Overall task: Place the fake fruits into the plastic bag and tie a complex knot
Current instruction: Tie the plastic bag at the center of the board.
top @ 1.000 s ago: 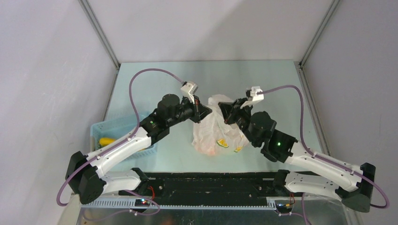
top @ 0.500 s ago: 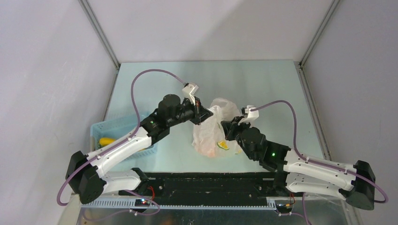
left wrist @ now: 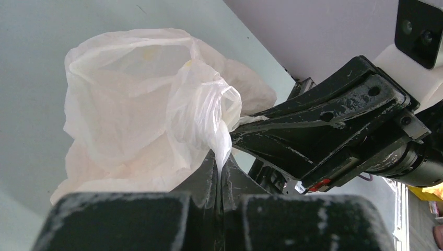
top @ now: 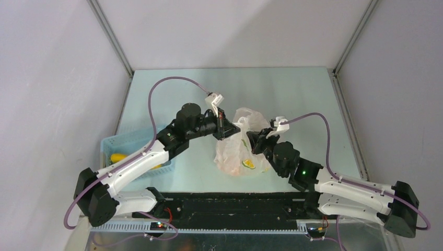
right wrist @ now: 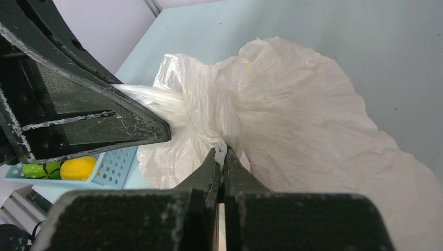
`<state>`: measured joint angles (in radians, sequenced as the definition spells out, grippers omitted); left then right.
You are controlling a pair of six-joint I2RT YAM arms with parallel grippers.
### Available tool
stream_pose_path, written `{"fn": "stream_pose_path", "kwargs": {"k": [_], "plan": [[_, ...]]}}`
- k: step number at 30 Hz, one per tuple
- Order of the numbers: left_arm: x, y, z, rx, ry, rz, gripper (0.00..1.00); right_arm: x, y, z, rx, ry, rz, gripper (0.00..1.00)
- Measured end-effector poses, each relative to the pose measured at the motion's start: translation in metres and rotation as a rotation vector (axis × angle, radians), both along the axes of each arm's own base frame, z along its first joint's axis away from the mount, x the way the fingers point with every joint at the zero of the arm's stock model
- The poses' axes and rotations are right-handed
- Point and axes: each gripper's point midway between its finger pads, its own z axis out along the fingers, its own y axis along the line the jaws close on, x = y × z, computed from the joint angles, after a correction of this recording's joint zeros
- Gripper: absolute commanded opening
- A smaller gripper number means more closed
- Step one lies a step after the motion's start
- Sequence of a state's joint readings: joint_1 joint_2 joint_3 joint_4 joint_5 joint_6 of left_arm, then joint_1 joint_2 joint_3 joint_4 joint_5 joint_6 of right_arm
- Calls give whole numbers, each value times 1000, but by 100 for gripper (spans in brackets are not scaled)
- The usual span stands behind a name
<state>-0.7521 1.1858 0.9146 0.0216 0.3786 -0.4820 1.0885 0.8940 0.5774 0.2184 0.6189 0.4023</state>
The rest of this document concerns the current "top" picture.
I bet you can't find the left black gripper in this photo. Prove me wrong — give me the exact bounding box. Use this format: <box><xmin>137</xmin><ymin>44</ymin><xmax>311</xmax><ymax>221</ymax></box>
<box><xmin>186</xmin><ymin>107</ymin><xmax>240</xmax><ymax>141</ymax></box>

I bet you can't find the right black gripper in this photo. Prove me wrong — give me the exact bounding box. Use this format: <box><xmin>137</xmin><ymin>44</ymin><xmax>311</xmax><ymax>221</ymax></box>
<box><xmin>247</xmin><ymin>128</ymin><xmax>285</xmax><ymax>177</ymax></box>

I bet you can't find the white plastic bag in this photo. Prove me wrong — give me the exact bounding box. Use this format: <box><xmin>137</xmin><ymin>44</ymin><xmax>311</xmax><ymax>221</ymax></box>
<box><xmin>214</xmin><ymin>107</ymin><xmax>271</xmax><ymax>176</ymax></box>

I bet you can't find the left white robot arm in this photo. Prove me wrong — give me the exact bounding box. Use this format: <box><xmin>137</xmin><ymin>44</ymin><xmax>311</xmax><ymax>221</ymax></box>
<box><xmin>74</xmin><ymin>103</ymin><xmax>240</xmax><ymax>227</ymax></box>

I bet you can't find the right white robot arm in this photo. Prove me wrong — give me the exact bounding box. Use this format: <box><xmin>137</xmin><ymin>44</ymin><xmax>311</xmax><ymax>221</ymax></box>
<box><xmin>247</xmin><ymin>128</ymin><xmax>419</xmax><ymax>238</ymax></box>

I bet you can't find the fake yellow lemon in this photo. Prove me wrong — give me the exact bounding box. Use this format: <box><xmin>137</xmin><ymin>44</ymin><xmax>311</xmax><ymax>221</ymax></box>
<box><xmin>109</xmin><ymin>153</ymin><xmax>127</xmax><ymax>164</ymax></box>

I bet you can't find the light blue plastic basket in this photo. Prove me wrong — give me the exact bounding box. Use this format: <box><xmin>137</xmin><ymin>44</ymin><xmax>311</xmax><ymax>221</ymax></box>
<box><xmin>100</xmin><ymin>128</ymin><xmax>175</xmax><ymax>180</ymax></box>

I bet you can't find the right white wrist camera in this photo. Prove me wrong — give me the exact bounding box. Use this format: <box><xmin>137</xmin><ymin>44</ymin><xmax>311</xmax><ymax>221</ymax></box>
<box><xmin>266</xmin><ymin>116</ymin><xmax>290</xmax><ymax>139</ymax></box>

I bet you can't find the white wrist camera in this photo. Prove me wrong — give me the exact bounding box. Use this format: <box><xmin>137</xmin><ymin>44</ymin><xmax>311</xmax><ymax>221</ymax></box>
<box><xmin>266</xmin><ymin>116</ymin><xmax>290</xmax><ymax>139</ymax></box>
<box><xmin>205</xmin><ymin>92</ymin><xmax>224</xmax><ymax>117</ymax></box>

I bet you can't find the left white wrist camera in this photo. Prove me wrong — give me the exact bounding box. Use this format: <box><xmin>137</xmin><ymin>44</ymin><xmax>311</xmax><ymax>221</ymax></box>
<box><xmin>205</xmin><ymin>92</ymin><xmax>224</xmax><ymax>117</ymax></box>

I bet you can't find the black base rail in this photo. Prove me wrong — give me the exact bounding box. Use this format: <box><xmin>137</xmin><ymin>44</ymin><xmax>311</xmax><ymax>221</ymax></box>
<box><xmin>151</xmin><ymin>192</ymin><xmax>323</xmax><ymax>231</ymax></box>

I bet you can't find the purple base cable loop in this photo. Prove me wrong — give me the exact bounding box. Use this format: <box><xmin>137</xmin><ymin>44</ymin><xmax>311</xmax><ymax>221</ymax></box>
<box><xmin>138</xmin><ymin>212</ymin><xmax>179</xmax><ymax>242</ymax></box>

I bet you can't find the left aluminium frame post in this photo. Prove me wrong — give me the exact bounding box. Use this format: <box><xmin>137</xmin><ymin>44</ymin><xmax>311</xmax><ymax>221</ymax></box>
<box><xmin>87</xmin><ymin>0</ymin><xmax>134</xmax><ymax>78</ymax></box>

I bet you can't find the aluminium frame post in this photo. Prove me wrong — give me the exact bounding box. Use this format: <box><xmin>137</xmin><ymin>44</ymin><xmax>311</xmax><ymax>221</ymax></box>
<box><xmin>87</xmin><ymin>0</ymin><xmax>134</xmax><ymax>78</ymax></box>
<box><xmin>332</xmin><ymin>0</ymin><xmax>380</xmax><ymax>77</ymax></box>

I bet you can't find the right aluminium frame post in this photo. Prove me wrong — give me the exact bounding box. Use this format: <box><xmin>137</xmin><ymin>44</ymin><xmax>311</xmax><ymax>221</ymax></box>
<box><xmin>332</xmin><ymin>0</ymin><xmax>380</xmax><ymax>77</ymax></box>

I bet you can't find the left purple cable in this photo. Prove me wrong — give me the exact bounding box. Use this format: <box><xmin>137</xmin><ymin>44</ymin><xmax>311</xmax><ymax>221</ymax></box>
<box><xmin>63</xmin><ymin>76</ymin><xmax>212</xmax><ymax>231</ymax></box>

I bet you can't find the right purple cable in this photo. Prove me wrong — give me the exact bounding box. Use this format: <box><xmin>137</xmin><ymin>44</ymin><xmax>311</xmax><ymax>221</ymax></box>
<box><xmin>282</xmin><ymin>112</ymin><xmax>432</xmax><ymax>231</ymax></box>

